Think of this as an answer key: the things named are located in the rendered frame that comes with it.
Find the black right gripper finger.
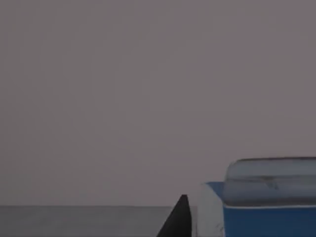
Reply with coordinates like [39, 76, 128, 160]
[156, 194, 193, 237]

